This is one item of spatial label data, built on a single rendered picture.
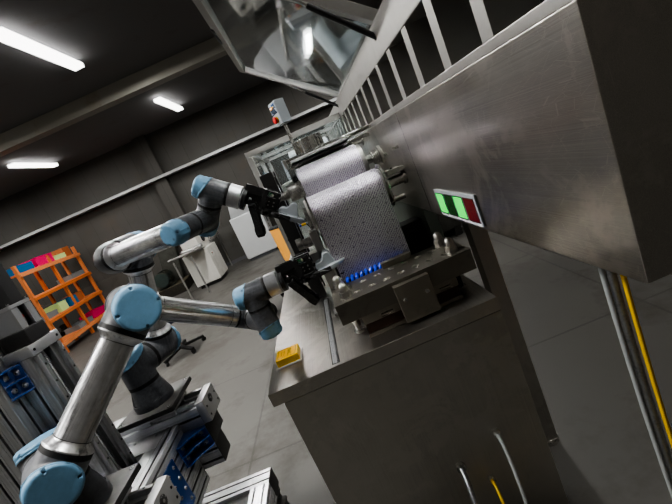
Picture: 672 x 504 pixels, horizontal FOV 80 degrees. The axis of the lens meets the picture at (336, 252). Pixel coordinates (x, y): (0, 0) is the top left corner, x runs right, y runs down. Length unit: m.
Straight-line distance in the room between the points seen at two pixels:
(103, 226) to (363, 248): 10.01
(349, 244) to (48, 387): 0.99
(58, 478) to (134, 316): 0.37
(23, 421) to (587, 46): 1.53
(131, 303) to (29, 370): 0.48
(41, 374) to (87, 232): 9.80
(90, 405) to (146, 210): 9.50
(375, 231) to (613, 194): 0.84
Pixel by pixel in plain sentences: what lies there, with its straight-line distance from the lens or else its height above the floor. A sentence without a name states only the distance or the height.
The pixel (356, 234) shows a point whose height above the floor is 1.15.
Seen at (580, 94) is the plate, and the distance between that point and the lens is 0.51.
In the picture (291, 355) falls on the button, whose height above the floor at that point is 0.92.
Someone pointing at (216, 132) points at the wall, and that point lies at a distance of 10.00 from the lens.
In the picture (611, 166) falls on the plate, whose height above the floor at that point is 1.28.
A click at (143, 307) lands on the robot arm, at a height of 1.24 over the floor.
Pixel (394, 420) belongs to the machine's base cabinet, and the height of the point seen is 0.68.
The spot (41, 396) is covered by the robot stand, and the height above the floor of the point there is 1.10.
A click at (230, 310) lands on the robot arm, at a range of 1.37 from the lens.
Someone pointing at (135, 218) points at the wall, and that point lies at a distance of 10.68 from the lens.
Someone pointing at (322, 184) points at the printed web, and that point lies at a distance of 1.47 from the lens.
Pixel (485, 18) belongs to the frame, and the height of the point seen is 1.48.
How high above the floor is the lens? 1.40
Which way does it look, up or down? 12 degrees down
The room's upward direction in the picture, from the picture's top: 24 degrees counter-clockwise
